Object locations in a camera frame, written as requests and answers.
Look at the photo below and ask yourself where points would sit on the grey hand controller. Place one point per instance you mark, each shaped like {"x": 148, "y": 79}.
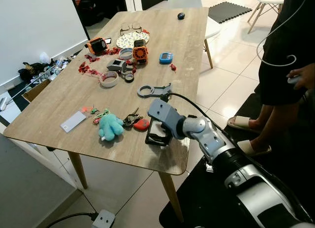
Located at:
{"x": 293, "y": 80}

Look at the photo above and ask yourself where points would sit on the person's hand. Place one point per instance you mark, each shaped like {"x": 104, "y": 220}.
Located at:
{"x": 306, "y": 76}

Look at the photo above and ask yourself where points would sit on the key bunch with red fob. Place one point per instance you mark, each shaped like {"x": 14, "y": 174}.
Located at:
{"x": 141, "y": 124}

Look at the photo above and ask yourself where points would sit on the grey plastic clamp tool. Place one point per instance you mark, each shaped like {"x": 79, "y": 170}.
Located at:
{"x": 145, "y": 91}

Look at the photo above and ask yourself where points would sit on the single red candy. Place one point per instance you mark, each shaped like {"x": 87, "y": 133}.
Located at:
{"x": 173, "y": 67}

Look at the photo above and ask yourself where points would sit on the blue digital timer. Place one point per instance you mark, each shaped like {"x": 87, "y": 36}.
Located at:
{"x": 166, "y": 57}

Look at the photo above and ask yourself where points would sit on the orange and black device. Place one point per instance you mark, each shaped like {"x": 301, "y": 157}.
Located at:
{"x": 140, "y": 54}

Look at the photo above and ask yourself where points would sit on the grey box device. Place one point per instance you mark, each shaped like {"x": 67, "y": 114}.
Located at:
{"x": 116, "y": 65}

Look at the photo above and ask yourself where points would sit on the large clear tape roll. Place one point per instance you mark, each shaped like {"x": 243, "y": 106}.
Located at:
{"x": 101, "y": 79}

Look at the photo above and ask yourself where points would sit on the beige slipper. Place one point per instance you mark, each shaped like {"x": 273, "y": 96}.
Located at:
{"x": 241, "y": 123}
{"x": 253, "y": 149}

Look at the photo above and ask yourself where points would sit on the white tape roll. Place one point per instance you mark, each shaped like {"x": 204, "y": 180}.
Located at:
{"x": 121, "y": 54}

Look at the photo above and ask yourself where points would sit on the white card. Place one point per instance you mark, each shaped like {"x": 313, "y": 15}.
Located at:
{"x": 73, "y": 121}

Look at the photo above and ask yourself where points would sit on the red wrapper pile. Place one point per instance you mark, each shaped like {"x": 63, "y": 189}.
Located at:
{"x": 112, "y": 51}
{"x": 83, "y": 68}

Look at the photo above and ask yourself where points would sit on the patterned plate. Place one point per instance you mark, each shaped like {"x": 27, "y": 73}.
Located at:
{"x": 127, "y": 41}

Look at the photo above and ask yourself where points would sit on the black phone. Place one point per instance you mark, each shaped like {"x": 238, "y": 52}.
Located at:
{"x": 107, "y": 40}

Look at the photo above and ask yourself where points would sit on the eyeglasses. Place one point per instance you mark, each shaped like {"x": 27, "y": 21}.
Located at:
{"x": 130, "y": 27}

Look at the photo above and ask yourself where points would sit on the wooden dining table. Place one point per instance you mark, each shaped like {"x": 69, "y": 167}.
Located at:
{"x": 59, "y": 105}

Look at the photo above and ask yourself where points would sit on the grey floor power strip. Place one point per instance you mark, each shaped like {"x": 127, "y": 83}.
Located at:
{"x": 103, "y": 220}

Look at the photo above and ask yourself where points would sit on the black computer mouse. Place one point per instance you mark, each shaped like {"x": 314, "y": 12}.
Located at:
{"x": 181, "y": 16}

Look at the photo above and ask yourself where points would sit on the cardboard box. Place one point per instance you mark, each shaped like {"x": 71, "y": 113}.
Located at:
{"x": 37, "y": 90}

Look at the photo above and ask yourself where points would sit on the black foam mat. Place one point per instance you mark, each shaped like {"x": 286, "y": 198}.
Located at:
{"x": 229, "y": 12}

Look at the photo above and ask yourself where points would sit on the black clutter bundle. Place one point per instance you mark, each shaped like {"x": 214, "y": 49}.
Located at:
{"x": 32, "y": 70}

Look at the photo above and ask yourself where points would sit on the person in black clothes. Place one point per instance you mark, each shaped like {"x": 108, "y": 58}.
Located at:
{"x": 290, "y": 36}

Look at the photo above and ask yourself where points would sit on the white power adapter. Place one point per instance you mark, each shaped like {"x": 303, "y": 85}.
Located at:
{"x": 6, "y": 102}

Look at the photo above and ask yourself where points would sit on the white partition board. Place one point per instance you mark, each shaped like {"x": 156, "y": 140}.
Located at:
{"x": 34, "y": 26}

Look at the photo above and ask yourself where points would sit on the orange camera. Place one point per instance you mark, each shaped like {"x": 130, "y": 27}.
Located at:
{"x": 97, "y": 45}

